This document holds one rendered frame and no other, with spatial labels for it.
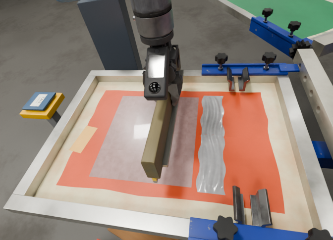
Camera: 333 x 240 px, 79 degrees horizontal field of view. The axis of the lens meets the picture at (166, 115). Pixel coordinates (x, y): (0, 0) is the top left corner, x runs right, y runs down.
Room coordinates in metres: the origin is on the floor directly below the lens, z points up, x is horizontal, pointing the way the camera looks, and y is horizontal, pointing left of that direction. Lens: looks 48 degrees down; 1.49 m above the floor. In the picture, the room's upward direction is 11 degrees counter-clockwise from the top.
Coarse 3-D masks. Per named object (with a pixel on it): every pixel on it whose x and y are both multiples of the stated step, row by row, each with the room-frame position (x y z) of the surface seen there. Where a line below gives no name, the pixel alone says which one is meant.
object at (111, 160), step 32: (96, 160) 0.35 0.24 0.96; (128, 160) 0.33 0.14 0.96; (192, 160) 0.29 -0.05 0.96; (224, 160) 0.27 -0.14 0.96; (256, 160) 0.25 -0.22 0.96; (128, 192) 0.23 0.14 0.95; (160, 192) 0.21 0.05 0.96; (192, 192) 0.20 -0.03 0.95; (224, 192) 0.18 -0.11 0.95; (256, 192) 0.17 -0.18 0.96
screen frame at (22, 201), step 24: (96, 72) 0.77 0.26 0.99; (120, 72) 0.73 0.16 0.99; (192, 72) 0.64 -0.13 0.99; (288, 96) 0.42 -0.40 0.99; (72, 120) 0.52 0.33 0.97; (288, 120) 0.34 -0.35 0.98; (48, 144) 0.42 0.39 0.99; (312, 144) 0.25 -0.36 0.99; (48, 168) 0.35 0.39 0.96; (312, 168) 0.19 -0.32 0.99; (24, 192) 0.27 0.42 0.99; (312, 192) 0.13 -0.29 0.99; (48, 216) 0.20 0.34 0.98; (72, 216) 0.18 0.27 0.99; (96, 216) 0.17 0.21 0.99; (120, 216) 0.16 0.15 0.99; (144, 216) 0.15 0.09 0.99; (168, 216) 0.14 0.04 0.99; (312, 216) 0.09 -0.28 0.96
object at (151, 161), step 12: (168, 96) 0.38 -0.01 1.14; (156, 108) 0.34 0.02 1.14; (168, 108) 0.35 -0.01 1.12; (156, 120) 0.30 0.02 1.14; (168, 120) 0.34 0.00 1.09; (156, 132) 0.27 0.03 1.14; (156, 144) 0.24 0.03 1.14; (144, 156) 0.22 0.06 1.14; (156, 156) 0.21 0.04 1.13; (144, 168) 0.21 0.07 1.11; (156, 168) 0.20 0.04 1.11
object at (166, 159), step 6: (180, 72) 0.54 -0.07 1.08; (174, 108) 0.39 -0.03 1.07; (174, 114) 0.37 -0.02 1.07; (174, 120) 0.35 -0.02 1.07; (174, 126) 0.33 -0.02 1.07; (168, 132) 0.31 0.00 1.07; (168, 138) 0.29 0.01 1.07; (168, 144) 0.28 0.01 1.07; (168, 150) 0.26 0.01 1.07; (168, 156) 0.24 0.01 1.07; (168, 162) 0.23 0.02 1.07
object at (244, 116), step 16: (112, 96) 0.63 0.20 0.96; (128, 96) 0.61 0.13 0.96; (192, 96) 0.54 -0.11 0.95; (224, 96) 0.51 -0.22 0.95; (240, 96) 0.50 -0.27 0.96; (256, 96) 0.48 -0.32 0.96; (96, 112) 0.56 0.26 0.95; (112, 112) 0.54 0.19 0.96; (128, 112) 0.53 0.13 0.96; (144, 112) 0.51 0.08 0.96; (192, 112) 0.47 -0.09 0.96; (224, 112) 0.44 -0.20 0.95; (240, 112) 0.43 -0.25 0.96; (256, 112) 0.41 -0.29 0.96; (112, 128) 0.46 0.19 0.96; (128, 128) 0.45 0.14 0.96; (144, 128) 0.44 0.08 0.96; (176, 128) 0.41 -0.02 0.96; (192, 128) 0.40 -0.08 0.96; (224, 128) 0.37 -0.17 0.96; (240, 128) 0.36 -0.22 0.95; (256, 128) 0.35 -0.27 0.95
